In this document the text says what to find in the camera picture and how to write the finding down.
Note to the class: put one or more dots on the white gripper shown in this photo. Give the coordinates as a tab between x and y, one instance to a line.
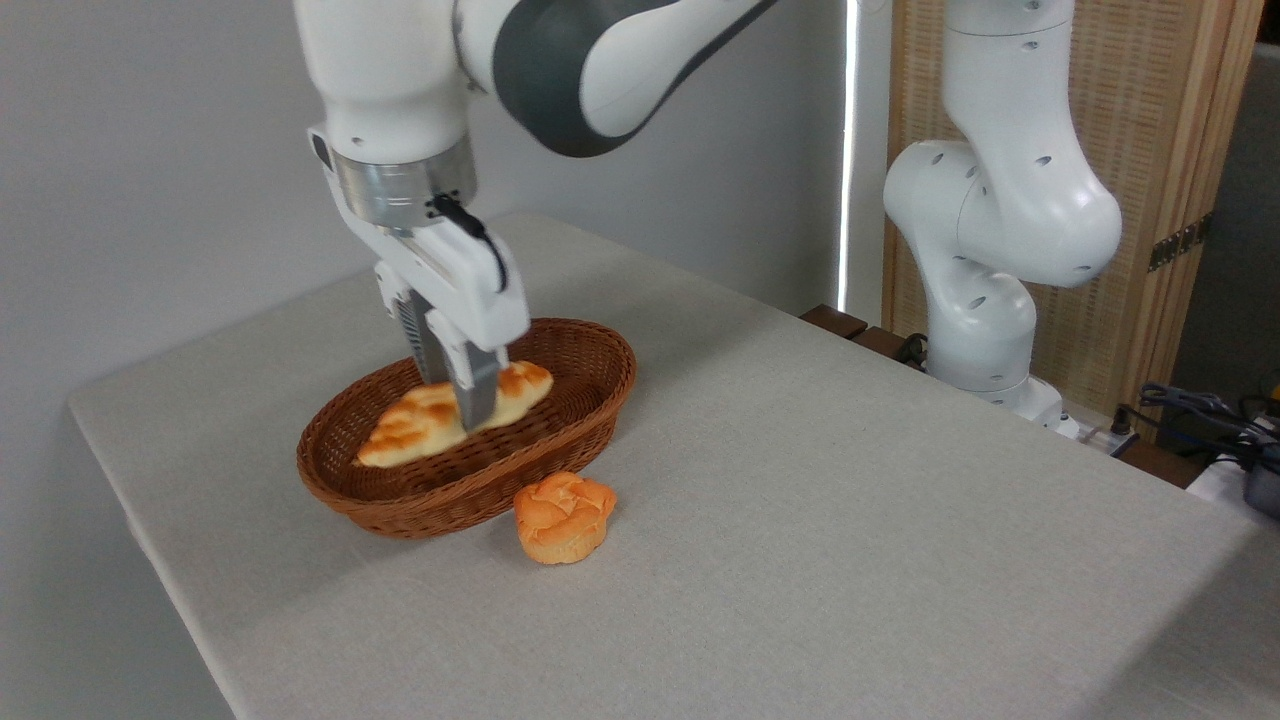
465	285

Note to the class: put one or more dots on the long braided bread loaf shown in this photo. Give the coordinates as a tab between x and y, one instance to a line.
415	430

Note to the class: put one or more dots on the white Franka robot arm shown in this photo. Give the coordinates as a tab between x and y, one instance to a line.
1010	210

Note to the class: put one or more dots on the round orange bread bun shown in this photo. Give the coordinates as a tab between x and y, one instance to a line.
562	520

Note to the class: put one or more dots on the brown wicker oval basket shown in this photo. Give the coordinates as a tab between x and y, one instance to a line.
420	495

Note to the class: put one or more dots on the beige linen tablecloth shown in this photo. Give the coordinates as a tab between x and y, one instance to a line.
800	520

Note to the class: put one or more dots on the black power plug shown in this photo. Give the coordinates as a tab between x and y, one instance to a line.
1122	425

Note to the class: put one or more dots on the dark metal screen hinge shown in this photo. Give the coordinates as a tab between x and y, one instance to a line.
1180	243

